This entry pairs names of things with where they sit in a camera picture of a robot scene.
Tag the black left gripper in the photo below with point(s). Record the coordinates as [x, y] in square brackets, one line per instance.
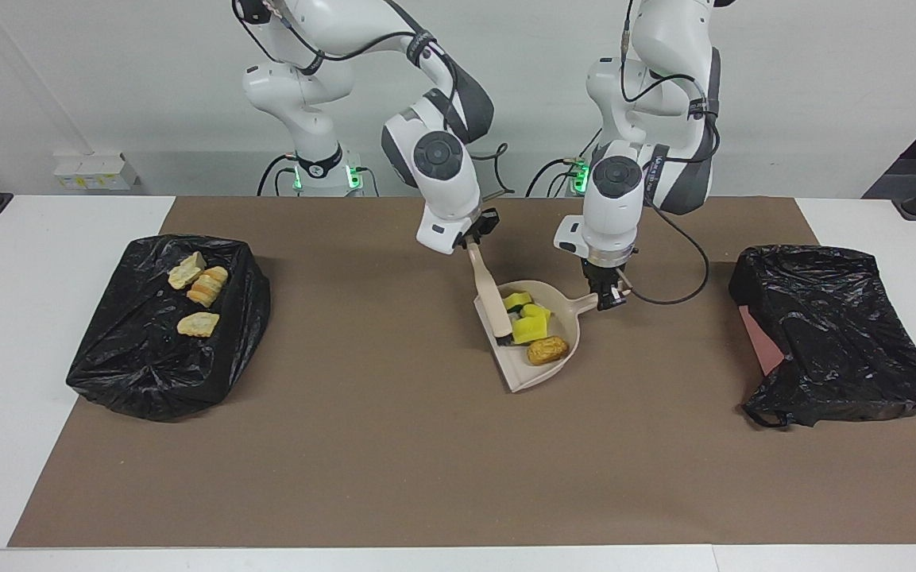
[604, 276]

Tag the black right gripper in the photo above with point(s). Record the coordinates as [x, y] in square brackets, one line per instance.
[483, 226]

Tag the beige hand brush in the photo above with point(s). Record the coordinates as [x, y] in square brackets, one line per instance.
[488, 290]

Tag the yellow sponge piece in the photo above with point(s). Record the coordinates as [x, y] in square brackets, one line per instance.
[517, 301]
[529, 330]
[541, 311]

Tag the brown bread piece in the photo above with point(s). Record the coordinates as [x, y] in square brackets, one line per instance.
[546, 350]

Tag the beige plastic dustpan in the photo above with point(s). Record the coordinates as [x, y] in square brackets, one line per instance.
[517, 373]

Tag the ridged orange yellow foam piece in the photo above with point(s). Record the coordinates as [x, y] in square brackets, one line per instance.
[207, 287]

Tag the round pale yellow foam piece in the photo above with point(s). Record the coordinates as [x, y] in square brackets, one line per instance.
[197, 324]

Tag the wedge pale yellow foam piece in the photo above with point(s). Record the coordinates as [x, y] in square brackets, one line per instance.
[186, 272]

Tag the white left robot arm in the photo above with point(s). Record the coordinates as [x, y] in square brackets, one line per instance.
[612, 214]

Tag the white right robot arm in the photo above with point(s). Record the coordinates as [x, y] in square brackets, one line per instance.
[446, 199]

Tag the crumpled black trash bag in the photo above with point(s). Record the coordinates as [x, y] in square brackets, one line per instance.
[847, 334]

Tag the bulky black trash bag bin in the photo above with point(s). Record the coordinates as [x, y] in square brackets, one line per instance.
[148, 365]

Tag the pink box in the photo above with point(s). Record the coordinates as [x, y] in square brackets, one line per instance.
[759, 342]

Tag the brown table mat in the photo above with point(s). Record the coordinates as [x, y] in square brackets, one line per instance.
[426, 477]

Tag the white wall socket box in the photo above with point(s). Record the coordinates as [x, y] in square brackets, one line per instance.
[96, 176]

